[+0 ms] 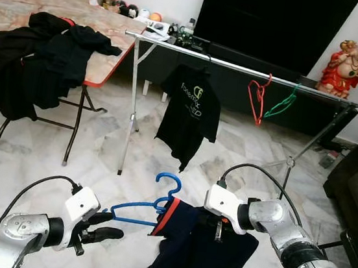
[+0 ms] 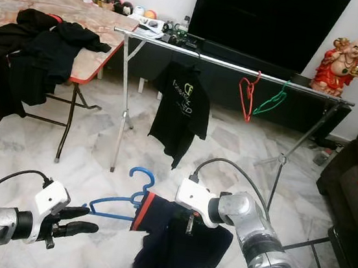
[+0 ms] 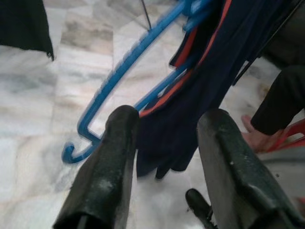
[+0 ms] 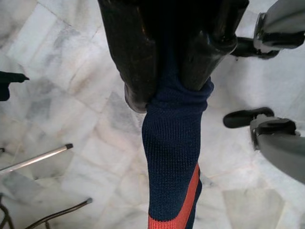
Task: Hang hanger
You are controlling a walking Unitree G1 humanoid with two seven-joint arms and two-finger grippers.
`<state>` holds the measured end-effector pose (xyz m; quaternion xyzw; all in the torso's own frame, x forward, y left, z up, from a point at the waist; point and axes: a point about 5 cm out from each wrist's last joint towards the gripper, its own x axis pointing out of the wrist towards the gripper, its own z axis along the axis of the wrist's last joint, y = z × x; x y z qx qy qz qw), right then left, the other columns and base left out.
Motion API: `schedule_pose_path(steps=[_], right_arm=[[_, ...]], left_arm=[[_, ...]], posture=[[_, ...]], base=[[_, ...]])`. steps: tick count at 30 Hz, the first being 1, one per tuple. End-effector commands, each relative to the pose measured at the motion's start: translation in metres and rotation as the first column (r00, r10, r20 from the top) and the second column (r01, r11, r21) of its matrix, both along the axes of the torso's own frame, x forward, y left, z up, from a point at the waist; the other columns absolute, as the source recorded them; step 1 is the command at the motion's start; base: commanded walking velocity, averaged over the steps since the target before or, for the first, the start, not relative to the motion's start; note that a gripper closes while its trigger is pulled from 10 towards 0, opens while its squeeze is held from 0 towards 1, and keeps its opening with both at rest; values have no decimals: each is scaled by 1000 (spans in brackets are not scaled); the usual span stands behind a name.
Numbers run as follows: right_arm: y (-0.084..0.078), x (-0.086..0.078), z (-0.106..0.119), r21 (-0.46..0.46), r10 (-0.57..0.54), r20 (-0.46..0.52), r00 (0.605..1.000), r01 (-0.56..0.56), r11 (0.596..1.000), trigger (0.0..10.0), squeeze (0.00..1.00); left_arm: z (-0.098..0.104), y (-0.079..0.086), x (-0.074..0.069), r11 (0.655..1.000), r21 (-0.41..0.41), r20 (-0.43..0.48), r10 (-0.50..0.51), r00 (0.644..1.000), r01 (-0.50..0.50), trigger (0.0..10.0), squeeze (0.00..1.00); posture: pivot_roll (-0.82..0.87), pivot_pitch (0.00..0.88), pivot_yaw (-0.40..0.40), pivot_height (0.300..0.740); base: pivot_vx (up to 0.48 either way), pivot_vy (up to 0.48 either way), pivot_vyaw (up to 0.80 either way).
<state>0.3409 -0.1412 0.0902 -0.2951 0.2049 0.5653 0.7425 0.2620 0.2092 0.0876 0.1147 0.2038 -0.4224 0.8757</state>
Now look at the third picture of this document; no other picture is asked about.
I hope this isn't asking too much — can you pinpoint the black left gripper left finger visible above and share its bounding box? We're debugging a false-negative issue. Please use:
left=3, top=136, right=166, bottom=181
left=53, top=104, right=141, bottom=229

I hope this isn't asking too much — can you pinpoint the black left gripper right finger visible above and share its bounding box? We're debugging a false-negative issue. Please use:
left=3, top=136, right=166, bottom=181
left=196, top=108, right=305, bottom=229

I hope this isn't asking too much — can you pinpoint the navy shirt with orange trim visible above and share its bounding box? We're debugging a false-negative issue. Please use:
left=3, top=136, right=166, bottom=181
left=135, top=0, right=296, bottom=179

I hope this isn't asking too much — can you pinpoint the blue plastic clothes hanger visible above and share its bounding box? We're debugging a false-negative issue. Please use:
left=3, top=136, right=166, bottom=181
left=61, top=0, right=210, bottom=165

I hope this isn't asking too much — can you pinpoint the person's bare foot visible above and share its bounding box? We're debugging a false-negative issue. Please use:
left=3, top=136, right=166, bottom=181
left=241, top=114, right=286, bottom=154

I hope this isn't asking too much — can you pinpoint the red plastic stool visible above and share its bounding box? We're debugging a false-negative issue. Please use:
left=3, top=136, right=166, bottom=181
left=268, top=118, right=305, bottom=152

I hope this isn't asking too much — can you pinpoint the person's black trouser leg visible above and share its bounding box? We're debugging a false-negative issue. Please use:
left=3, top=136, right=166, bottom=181
left=250, top=65, right=305, bottom=136

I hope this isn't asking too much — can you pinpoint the dark brown fabric sofa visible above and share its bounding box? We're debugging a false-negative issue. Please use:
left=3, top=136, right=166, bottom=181
left=261, top=0, right=305, bottom=70

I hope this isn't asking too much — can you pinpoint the silver metal clothes rack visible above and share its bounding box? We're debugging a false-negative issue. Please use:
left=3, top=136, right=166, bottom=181
left=140, top=0, right=153, bottom=31

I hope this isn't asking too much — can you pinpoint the black printed t-shirt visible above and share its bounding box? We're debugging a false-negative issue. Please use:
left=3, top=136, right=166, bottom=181
left=0, top=0, right=55, bottom=61

